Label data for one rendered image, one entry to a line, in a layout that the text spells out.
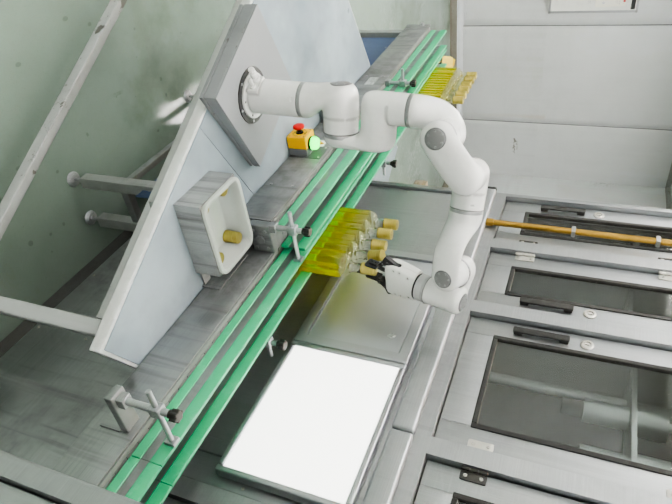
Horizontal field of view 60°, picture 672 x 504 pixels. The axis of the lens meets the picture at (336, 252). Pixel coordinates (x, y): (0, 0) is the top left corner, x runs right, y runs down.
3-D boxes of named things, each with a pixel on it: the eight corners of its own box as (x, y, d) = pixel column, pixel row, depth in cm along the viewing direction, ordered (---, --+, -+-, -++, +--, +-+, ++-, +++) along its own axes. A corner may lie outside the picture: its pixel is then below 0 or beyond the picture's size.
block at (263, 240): (253, 251, 172) (274, 255, 169) (246, 225, 166) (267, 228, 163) (258, 244, 174) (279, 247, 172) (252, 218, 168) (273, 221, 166)
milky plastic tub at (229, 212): (197, 274, 157) (224, 278, 154) (173, 204, 144) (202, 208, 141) (229, 237, 170) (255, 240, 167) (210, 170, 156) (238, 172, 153)
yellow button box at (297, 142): (288, 155, 198) (308, 157, 195) (284, 135, 193) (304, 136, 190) (297, 145, 203) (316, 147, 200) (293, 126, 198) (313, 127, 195)
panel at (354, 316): (216, 475, 137) (350, 519, 125) (213, 468, 135) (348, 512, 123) (351, 250, 201) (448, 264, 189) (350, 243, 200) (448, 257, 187)
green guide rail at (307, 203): (276, 227, 168) (301, 230, 165) (276, 224, 168) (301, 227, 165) (431, 31, 293) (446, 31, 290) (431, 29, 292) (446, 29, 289)
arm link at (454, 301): (466, 265, 146) (481, 258, 153) (429, 253, 152) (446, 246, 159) (455, 319, 151) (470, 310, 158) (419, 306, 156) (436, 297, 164)
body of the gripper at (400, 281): (429, 293, 164) (396, 281, 170) (429, 265, 158) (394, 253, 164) (416, 309, 160) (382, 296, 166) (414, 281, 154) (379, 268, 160)
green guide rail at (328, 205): (281, 247, 173) (305, 251, 170) (280, 245, 172) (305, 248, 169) (431, 46, 297) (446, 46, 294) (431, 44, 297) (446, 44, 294)
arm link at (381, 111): (416, 90, 149) (413, 150, 156) (332, 82, 158) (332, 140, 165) (404, 97, 141) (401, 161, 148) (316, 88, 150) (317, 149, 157)
